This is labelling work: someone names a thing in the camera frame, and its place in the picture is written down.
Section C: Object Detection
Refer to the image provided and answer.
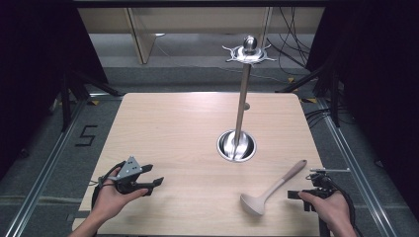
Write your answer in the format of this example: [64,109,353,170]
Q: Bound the metal utensil stand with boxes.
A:
[215,35,278,164]

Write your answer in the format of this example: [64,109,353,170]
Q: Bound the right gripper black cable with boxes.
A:
[324,177,364,237]

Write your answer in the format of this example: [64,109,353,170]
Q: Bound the bundle of black cables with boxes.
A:
[266,7,318,77]

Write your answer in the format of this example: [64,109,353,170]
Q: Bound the black floor cables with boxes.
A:
[303,106,356,130]

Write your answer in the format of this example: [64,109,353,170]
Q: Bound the person's right hand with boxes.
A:
[297,191,354,232]

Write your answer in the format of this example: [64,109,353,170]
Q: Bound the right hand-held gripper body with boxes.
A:
[304,167,352,200]

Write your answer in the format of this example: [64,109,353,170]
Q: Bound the black tripod stand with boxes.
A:
[276,61,342,128]
[58,67,124,133]

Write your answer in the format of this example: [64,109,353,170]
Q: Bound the aluminium floor rail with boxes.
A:
[3,94,91,237]
[315,97,401,237]

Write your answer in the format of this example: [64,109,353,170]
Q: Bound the beige ladle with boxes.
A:
[239,159,308,217]

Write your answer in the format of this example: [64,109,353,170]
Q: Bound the person's left hand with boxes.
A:
[90,166,149,225]

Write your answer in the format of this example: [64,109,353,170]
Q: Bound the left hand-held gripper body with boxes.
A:
[108,156,149,196]

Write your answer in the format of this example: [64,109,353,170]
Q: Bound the black curtain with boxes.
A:
[305,0,419,220]
[0,0,111,181]

